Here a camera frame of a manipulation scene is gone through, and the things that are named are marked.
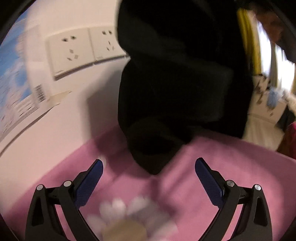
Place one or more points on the wall map poster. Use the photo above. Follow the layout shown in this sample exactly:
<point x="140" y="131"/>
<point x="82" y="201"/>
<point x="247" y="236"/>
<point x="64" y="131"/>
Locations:
<point x="22" y="74"/>

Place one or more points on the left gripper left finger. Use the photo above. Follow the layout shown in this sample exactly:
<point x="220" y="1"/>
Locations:
<point x="43" y="221"/>

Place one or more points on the white wall socket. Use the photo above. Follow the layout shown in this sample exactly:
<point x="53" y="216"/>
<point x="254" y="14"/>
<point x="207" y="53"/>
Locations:
<point x="104" y="43"/>
<point x="69" y="50"/>

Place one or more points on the pink bed sheet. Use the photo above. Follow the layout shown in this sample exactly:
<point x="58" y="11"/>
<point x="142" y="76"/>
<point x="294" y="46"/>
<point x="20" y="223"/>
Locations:
<point x="176" y="192"/>

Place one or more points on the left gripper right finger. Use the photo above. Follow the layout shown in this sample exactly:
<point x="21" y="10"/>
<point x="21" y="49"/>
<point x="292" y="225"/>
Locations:
<point x="254" y="222"/>

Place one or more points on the white wall socket right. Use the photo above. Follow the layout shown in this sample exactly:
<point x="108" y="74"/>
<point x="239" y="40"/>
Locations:
<point x="104" y="43"/>

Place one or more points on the white wall socket left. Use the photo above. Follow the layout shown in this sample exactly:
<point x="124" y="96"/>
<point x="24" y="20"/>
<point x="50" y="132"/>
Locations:
<point x="69" y="50"/>

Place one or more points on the black coat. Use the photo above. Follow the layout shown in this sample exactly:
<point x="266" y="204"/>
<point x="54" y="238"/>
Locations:
<point x="188" y="73"/>

